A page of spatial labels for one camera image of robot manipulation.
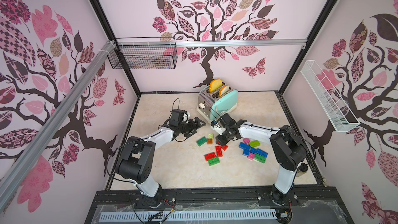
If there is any aluminium rail back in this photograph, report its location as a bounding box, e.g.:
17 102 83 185
118 39 307 48

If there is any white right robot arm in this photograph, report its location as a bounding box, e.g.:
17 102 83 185
210 114 308 206

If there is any red long lego brick upright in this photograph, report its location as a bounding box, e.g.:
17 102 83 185
216 146 223 158

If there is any aluminium rail left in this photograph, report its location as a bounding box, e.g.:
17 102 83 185
1 40 116 211

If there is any lime lego brick right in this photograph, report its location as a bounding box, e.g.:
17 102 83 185
248 140 261 148

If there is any aluminium rail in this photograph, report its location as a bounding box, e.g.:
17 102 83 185
118 39 307 48
1 40 116 211

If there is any pink lego brick lower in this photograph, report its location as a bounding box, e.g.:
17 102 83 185
248 153 255 161

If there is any dark green lego brick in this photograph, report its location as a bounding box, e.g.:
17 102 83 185
197 137 207 147

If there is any green long lego brick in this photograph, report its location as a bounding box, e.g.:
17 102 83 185
208 157 220 167

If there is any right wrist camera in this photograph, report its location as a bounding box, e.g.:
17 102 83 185
210 120 224 132

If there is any red long lego brick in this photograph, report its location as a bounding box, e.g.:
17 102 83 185
204 152 217 161
216 146 223 158

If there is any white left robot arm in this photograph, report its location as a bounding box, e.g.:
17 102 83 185
115 117 206 207

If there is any toast slice right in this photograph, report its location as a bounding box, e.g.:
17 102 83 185
218 85 231 97

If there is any black wire basket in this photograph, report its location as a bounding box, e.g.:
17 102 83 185
108 36 178 69

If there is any toast slice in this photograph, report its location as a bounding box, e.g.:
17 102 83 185
209 79 223 93
218 85 231 97

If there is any mint and cream toaster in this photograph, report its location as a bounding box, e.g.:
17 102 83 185
197 86 238 123

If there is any green lego brick right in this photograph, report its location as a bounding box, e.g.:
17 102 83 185
254 153 266 163

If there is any white slotted cable duct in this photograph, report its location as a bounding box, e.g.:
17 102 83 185
97 209 277 224

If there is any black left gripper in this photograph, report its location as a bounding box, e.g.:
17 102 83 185
178 117 205 139

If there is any blue lego brick left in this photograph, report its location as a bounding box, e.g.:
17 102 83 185
239 142 251 150

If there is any toast slice left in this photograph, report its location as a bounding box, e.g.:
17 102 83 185
209 79 223 93

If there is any blue long lego brick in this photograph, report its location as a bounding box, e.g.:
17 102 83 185
256 148 268 158

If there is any white wire shelf basket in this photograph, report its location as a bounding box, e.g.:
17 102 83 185
301 60 360 132

